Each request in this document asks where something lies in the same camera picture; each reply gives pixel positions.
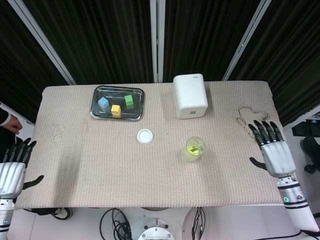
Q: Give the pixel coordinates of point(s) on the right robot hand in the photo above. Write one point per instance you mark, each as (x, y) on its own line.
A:
(276, 156)

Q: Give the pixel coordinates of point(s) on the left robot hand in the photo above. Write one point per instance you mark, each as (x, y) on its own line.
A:
(11, 175)

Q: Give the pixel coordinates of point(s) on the yellow tennis ball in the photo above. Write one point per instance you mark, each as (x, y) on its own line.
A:
(192, 149)

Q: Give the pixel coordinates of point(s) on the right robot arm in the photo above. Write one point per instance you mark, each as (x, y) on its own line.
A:
(296, 202)

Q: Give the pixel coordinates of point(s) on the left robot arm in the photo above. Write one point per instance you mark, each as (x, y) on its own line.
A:
(5, 215)

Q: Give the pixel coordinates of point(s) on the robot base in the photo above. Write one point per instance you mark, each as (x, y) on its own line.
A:
(156, 231)

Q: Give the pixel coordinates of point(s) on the person's hand with sleeve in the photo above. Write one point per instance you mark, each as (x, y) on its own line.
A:
(10, 122)

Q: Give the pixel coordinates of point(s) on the clear plastic cup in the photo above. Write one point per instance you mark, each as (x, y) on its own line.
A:
(193, 149)

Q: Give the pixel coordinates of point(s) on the black equipment with screen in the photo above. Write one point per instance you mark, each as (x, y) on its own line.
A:
(308, 140)

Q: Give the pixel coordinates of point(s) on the white box appliance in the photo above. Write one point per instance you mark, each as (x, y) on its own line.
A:
(190, 97)

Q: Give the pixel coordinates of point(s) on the beige waffle tablecloth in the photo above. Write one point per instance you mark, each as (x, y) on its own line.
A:
(125, 170)

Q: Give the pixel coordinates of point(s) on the blue cube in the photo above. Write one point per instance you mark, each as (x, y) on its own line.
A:
(103, 103)

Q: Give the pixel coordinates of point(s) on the yellow cube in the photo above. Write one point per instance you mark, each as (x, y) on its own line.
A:
(116, 110)

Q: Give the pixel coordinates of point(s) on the metal tray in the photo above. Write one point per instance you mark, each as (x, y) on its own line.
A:
(117, 103)

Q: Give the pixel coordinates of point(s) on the white round lid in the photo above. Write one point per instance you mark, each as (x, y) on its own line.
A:
(145, 136)

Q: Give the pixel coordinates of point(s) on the green cube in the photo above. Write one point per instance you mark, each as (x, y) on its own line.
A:
(129, 101)

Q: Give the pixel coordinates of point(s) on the white frame post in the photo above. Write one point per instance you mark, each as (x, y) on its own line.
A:
(157, 41)
(246, 40)
(42, 41)

